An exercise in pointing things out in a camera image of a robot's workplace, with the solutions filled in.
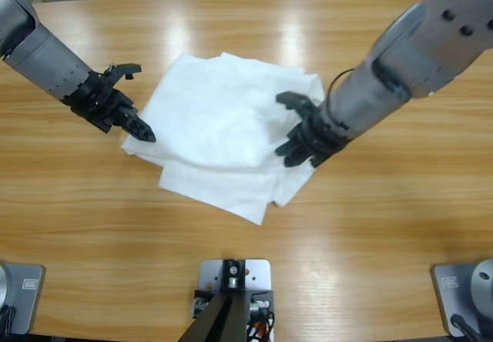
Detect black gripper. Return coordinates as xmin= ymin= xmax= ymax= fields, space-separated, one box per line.
xmin=61 ymin=71 xmax=157 ymax=143
xmin=273 ymin=104 xmax=350 ymax=169

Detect white t-shirt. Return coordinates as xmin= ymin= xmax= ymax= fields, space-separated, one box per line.
xmin=119 ymin=52 xmax=327 ymax=226

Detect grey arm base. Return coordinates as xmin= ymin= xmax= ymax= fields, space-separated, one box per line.
xmin=0 ymin=263 xmax=46 ymax=335
xmin=430 ymin=257 xmax=493 ymax=338

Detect white mounting block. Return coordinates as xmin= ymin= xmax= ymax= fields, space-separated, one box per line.
xmin=198 ymin=258 xmax=273 ymax=293

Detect silver cylindrical fitting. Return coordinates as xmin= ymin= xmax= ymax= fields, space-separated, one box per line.
xmin=249 ymin=298 xmax=271 ymax=315
xmin=191 ymin=297 xmax=211 ymax=317

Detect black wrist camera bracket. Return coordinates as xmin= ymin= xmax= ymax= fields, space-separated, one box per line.
xmin=102 ymin=62 xmax=143 ymax=82
xmin=275 ymin=91 xmax=321 ymax=119

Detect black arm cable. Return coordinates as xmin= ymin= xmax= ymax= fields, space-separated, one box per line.
xmin=327 ymin=67 xmax=356 ymax=97

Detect orange and black cables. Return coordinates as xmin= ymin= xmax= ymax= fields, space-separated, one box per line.
xmin=245 ymin=310 xmax=277 ymax=342

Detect black base cable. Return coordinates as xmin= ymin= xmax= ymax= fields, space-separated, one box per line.
xmin=0 ymin=303 xmax=17 ymax=336
xmin=449 ymin=313 xmax=481 ymax=342

